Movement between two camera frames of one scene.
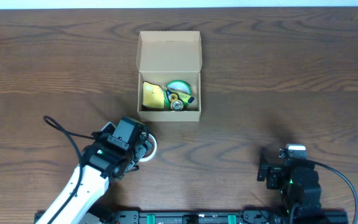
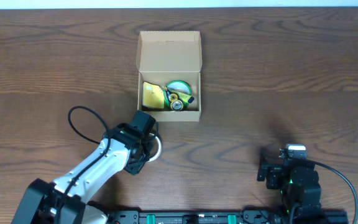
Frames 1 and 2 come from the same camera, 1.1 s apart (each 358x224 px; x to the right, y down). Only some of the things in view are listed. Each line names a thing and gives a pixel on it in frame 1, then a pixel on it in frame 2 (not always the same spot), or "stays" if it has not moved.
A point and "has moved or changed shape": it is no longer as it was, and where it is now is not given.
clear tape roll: [153, 137] has moved or changed shape
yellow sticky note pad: [153, 95] stays
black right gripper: [274, 173] stays
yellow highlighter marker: [185, 98] stays
